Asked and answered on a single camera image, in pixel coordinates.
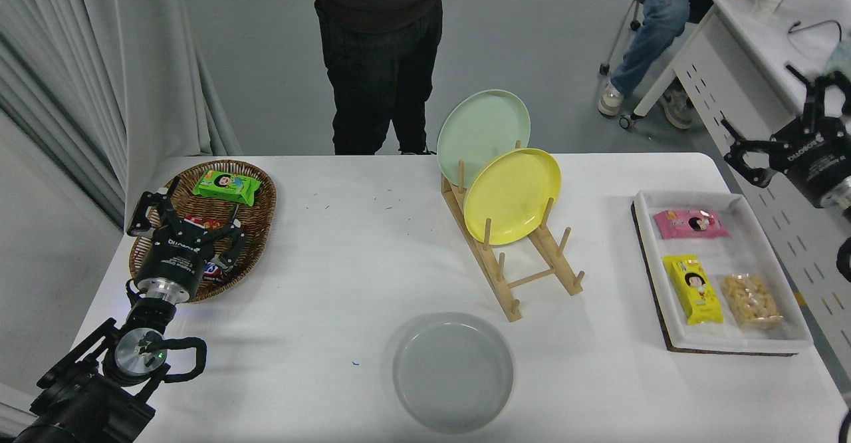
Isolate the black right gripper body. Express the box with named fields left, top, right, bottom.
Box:
left=775, top=116, right=851, bottom=210

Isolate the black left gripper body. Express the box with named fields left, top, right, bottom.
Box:
left=135, top=225, right=218, bottom=292

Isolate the grey plate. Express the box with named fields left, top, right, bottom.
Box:
left=392, top=312, right=515, bottom=432

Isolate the yellow plate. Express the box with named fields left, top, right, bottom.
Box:
left=463, top=148, right=562, bottom=246

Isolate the pale green plate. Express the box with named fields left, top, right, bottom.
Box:
left=436, top=89, right=532, bottom=188

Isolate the wooden plate rack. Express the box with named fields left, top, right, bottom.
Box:
left=441, top=138, right=586, bottom=324

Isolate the blue white snack bar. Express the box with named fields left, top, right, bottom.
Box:
left=199, top=260, right=233, bottom=284

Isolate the red snack bar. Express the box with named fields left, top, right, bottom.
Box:
left=183, top=214, right=240, bottom=231

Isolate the pale green bottle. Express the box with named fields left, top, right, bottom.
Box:
left=824, top=36, right=851, bottom=76

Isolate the brown wicker basket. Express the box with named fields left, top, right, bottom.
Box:
left=128, top=160, right=277, bottom=304

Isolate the green snack pack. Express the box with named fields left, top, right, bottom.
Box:
left=191, top=169, right=261, bottom=208

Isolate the white side desk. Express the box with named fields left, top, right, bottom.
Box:
left=618, top=0, right=851, bottom=380

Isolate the pink snack pack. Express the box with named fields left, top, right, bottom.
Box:
left=653, top=208, right=730, bottom=240

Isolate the white tray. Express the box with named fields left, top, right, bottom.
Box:
left=632, top=188, right=814, bottom=355

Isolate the clear bag of puffs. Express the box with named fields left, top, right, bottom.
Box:
left=720, top=273, right=784, bottom=332

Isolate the yellow snack pack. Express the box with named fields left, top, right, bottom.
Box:
left=662, top=255, right=723, bottom=327

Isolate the grey curtain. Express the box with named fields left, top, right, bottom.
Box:
left=0, top=0, right=241, bottom=231

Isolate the seated person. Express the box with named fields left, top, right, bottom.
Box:
left=596, top=0, right=705, bottom=130

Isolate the white chair leg with caster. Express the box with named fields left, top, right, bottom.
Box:
left=598, top=1, right=642, bottom=76

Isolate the standing person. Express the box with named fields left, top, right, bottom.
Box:
left=303, top=0, right=446, bottom=156

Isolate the black cable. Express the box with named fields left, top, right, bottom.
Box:
left=787, top=20, right=842, bottom=39

